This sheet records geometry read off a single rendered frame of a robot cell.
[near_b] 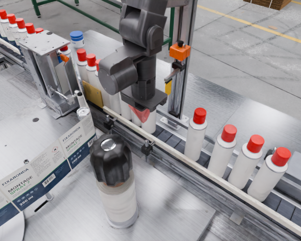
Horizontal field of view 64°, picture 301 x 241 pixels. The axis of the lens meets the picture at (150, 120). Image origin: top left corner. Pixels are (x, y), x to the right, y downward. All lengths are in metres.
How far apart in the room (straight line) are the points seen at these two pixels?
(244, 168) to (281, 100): 2.00
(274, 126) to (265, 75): 1.89
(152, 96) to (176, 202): 0.32
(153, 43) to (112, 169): 0.24
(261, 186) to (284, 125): 0.44
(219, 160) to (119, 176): 0.32
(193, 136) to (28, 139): 0.57
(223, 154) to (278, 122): 0.47
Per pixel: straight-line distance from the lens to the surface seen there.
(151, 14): 0.47
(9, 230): 0.77
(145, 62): 0.50
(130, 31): 0.48
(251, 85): 2.71
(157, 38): 0.47
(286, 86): 2.86
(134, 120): 0.87
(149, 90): 0.55
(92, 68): 0.90
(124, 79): 0.47
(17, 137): 0.97
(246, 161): 0.67
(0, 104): 1.23
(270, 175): 0.67
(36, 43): 0.90
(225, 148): 0.66
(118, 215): 0.63
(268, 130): 1.05
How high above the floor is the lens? 1.53
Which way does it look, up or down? 46 degrees down
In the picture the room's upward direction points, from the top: straight up
